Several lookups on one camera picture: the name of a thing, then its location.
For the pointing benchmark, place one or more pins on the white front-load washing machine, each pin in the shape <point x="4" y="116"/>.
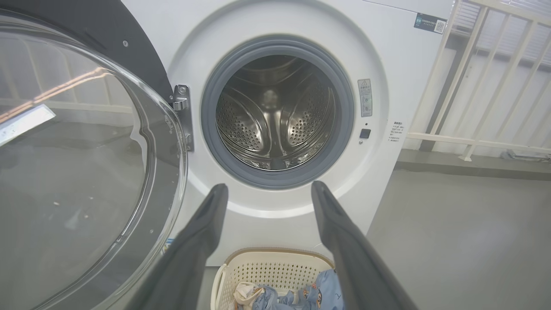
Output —
<point x="379" y="64"/>

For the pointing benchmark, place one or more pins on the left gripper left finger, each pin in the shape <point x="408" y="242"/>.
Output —
<point x="193" y="249"/>

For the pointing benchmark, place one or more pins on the white cream garment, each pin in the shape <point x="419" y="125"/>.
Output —
<point x="245" y="292"/>

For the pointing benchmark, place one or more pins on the cream perforated laundry basket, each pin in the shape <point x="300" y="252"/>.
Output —
<point x="267" y="269"/>

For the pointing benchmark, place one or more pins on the metal door hinge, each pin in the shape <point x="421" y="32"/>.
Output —
<point x="184" y="112"/>

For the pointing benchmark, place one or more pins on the steel washing machine drum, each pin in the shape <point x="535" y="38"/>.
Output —
<point x="275" y="120"/>

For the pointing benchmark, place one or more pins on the small printed text sticker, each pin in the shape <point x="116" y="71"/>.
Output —
<point x="397" y="132"/>

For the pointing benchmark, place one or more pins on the blue cartoon print garment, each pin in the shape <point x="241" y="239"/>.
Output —
<point x="323" y="288"/>

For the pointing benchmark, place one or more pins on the white metal railing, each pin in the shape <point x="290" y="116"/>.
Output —
<point x="473" y="86"/>

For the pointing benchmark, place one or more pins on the grey warning label sticker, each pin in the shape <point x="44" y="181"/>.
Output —
<point x="365" y="98"/>

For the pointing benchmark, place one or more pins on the grey rubber door gasket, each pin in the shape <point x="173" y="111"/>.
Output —
<point x="211" y="107"/>

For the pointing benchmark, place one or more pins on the small dark QR sticker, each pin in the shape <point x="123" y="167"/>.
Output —
<point x="430" y="23"/>

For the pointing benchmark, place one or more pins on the round black glass washer door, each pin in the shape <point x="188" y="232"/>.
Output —
<point x="86" y="172"/>

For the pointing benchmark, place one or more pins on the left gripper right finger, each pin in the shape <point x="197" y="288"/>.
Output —
<point x="357" y="267"/>

